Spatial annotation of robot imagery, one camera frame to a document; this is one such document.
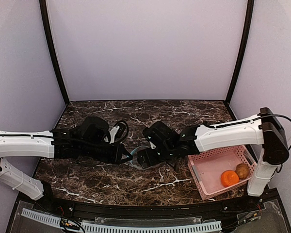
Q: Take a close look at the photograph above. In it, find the white slotted cable duct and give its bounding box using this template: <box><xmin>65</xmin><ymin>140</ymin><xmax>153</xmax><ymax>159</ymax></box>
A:
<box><xmin>21</xmin><ymin>208</ymin><xmax>222</xmax><ymax>233</ymax></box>

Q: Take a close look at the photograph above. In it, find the left black frame post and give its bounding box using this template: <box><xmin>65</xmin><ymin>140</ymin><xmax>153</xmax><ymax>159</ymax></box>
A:
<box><xmin>39</xmin><ymin>0</ymin><xmax>70</xmax><ymax>106</ymax></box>

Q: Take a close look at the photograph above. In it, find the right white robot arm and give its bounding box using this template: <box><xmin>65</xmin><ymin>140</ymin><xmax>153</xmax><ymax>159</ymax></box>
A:
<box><xmin>137</xmin><ymin>108</ymin><xmax>291</xmax><ymax>200</ymax></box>

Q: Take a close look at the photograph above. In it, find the orange tangerine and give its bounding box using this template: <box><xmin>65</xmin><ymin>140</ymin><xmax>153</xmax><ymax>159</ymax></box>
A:
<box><xmin>221</xmin><ymin>170</ymin><xmax>240</xmax><ymax>187</ymax></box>

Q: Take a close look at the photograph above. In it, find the pink plastic basket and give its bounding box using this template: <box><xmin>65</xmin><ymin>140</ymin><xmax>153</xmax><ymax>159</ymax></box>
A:
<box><xmin>188</xmin><ymin>145</ymin><xmax>257</xmax><ymax>200</ymax></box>

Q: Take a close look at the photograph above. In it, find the brown kiwi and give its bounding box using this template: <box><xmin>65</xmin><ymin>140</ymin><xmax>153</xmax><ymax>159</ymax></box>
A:
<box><xmin>235</xmin><ymin>163</ymin><xmax>250</xmax><ymax>180</ymax></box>

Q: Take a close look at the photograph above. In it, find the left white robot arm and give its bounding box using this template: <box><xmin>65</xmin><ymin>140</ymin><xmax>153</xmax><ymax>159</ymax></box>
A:
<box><xmin>0</xmin><ymin>116</ymin><xmax>132</xmax><ymax>201</ymax></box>

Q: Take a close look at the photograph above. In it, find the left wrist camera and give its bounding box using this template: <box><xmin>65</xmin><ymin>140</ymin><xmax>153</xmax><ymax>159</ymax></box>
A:
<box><xmin>104</xmin><ymin>120</ymin><xmax>129</xmax><ymax>144</ymax></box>

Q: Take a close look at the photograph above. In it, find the black front table rail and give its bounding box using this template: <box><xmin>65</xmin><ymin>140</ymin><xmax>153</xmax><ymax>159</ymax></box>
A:
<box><xmin>54</xmin><ymin>197</ymin><xmax>264</xmax><ymax>219</ymax></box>

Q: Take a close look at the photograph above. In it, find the right black frame post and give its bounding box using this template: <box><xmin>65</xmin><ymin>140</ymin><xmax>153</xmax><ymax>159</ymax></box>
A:
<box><xmin>225</xmin><ymin>0</ymin><xmax>255</xmax><ymax>105</ymax></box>

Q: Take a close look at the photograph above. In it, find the black frame post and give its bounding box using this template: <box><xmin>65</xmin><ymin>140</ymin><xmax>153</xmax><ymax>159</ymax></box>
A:
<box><xmin>39</xmin><ymin>0</ymin><xmax>70</xmax><ymax>106</ymax></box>
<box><xmin>225</xmin><ymin>0</ymin><xmax>255</xmax><ymax>105</ymax></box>

